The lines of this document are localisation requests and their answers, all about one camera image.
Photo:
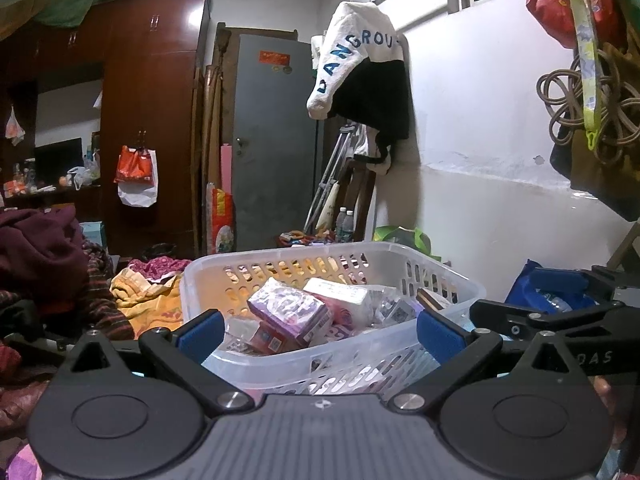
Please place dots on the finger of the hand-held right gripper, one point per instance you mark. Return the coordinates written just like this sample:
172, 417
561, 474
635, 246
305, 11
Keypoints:
550, 321
617, 276

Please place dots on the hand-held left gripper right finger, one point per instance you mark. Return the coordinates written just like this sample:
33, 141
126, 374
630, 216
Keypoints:
440, 332

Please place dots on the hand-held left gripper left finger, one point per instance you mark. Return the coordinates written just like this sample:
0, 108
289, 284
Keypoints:
200, 332

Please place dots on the white plastic basket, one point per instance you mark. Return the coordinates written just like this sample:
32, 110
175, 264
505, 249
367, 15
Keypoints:
210, 266

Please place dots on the person's right hand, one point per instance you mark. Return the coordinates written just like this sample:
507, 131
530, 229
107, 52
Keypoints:
604, 392

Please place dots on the dark brown flat item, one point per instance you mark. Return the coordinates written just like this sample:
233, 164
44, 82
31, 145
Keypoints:
435, 299

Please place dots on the blue bag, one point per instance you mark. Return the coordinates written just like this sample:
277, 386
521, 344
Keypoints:
525, 285

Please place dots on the clear printed packet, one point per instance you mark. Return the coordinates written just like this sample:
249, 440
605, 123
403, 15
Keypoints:
395, 307

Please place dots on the orange blanket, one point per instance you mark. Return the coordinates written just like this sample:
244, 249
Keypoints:
150, 300

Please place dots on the small red box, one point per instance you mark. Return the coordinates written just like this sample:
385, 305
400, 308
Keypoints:
270, 342

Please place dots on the pink patterned cloth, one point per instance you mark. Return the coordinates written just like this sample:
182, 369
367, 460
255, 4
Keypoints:
160, 265

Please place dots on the purple tissue packet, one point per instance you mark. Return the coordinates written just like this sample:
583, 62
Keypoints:
287, 310

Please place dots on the black basin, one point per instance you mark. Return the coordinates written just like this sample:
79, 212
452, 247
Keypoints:
159, 250

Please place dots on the dark olive hanging bag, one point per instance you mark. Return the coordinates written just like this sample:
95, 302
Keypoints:
600, 185

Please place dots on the striped dark cloth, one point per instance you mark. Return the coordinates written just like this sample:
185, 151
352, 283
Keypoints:
105, 300

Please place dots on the green bag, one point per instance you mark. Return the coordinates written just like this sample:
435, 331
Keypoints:
400, 240

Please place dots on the pink and white packet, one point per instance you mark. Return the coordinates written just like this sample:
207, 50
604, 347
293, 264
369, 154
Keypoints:
340, 295

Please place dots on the red printed sack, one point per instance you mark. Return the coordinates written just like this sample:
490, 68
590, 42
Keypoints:
220, 220

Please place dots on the clear water bottle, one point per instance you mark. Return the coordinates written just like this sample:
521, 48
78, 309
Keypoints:
341, 225
349, 225

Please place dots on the teal box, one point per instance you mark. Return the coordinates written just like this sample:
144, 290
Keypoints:
92, 232

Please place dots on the pink board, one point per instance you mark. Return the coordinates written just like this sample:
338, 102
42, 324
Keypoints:
226, 170

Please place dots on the red and white plastic bag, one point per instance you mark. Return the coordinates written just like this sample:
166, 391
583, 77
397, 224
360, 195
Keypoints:
135, 175

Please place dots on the maroon clothing pile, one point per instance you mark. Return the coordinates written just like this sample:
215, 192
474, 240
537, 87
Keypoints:
40, 250

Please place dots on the metal crutches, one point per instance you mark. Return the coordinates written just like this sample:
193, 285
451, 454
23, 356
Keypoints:
330, 175

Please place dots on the grey metal door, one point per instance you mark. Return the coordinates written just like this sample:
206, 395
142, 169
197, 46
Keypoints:
275, 150

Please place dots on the purple pink cloth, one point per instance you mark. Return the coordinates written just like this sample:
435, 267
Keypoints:
22, 462

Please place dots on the wooden planks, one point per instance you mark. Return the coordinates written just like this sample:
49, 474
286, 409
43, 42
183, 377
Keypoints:
212, 110

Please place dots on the black monitor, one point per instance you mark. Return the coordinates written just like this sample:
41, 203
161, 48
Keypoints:
57, 160

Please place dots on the brown wooden wardrobe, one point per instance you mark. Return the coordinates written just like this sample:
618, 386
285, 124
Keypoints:
150, 90

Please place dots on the small white hanging bag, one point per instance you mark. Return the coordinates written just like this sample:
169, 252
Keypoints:
14, 127

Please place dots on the red hanging bag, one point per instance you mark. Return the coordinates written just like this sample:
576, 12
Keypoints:
550, 5

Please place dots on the white and black jacket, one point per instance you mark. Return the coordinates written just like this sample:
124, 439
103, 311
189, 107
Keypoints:
360, 50

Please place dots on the green cloth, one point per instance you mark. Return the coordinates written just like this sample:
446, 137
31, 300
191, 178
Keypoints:
75, 2

